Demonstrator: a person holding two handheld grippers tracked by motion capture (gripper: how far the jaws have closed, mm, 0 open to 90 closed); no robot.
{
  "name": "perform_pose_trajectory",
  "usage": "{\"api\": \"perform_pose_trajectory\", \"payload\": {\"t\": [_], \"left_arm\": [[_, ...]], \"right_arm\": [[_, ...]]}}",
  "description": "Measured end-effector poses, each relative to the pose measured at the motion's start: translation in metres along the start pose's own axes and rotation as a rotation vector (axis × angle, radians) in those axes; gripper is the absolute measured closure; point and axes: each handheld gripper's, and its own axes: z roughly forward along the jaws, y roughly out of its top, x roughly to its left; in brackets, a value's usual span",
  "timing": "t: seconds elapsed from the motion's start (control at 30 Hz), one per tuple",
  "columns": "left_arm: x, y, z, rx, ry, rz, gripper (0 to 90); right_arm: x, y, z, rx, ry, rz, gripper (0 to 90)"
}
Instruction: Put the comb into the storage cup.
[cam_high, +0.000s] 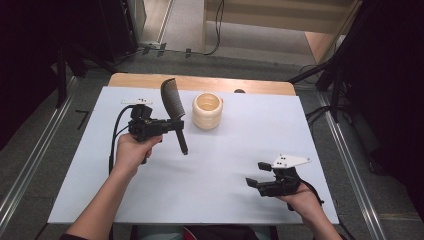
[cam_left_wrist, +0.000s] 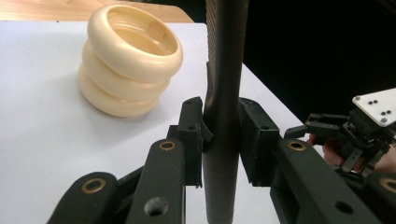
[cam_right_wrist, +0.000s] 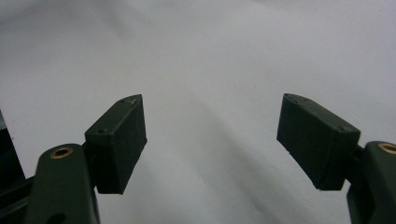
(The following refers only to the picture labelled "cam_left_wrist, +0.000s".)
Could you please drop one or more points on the white board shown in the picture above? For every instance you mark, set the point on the white board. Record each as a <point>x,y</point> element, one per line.
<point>37,124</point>

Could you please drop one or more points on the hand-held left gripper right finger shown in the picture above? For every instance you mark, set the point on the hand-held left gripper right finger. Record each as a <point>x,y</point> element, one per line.
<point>257,140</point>

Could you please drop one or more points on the dark curtain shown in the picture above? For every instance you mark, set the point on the dark curtain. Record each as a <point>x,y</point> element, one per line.
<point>311,46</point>

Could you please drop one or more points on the cream ribbed cup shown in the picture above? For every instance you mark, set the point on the cream ribbed cup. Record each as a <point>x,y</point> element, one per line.
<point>124,81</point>

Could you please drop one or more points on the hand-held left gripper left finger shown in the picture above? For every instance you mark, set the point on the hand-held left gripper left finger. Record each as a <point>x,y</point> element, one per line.
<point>190,130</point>

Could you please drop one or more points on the wooden table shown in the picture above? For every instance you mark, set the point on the wooden table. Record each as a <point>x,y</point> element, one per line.
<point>46,11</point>

